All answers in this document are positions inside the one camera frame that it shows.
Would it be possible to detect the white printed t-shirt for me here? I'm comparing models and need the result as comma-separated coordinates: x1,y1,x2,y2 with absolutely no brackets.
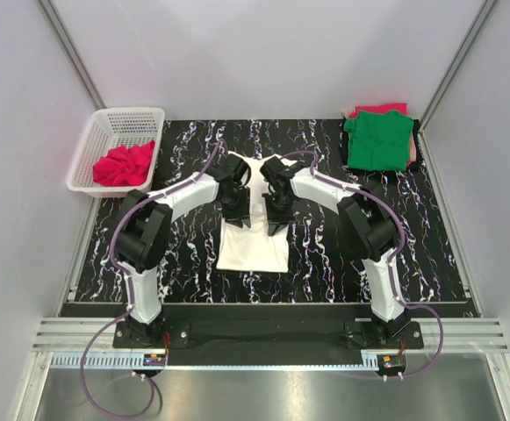
216,155,290,273

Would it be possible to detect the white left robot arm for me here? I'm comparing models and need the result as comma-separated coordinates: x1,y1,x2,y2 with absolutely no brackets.
110,154,251,325

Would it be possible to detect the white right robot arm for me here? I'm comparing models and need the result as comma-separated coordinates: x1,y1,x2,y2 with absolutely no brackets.
260,157,407,330

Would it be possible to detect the black marble pattern mat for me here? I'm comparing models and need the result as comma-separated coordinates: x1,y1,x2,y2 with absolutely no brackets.
61,119,478,318

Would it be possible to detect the crumpled pink t-shirt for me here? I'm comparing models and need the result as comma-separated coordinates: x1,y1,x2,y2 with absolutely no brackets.
92,140,155,187

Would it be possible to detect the folded green t-shirt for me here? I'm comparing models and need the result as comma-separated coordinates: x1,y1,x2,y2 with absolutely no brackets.
343,111,414,171

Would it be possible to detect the white plastic basket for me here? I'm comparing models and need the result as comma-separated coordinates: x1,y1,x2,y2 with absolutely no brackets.
66,107,165,198

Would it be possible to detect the folded peach t-shirt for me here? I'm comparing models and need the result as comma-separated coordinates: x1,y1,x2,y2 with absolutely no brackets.
407,131,418,167

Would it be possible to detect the folded red t-shirt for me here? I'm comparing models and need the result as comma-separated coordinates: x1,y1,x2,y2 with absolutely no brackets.
345,103,407,119

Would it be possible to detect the left controller board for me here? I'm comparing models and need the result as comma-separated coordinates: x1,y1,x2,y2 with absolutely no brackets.
143,353,167,367

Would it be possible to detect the controller board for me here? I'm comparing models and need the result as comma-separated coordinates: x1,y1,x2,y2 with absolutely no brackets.
143,353,167,367
378,354,406,371

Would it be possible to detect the right controller board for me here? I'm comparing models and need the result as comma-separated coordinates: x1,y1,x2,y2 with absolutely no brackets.
378,354,406,371

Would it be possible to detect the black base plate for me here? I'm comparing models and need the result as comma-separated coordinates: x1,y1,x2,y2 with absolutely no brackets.
112,303,424,368

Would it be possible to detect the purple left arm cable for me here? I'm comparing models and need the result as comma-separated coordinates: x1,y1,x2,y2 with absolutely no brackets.
80,139,229,417

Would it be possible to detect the aluminium rail frame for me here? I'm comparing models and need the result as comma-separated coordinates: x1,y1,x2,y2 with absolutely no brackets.
18,306,510,420

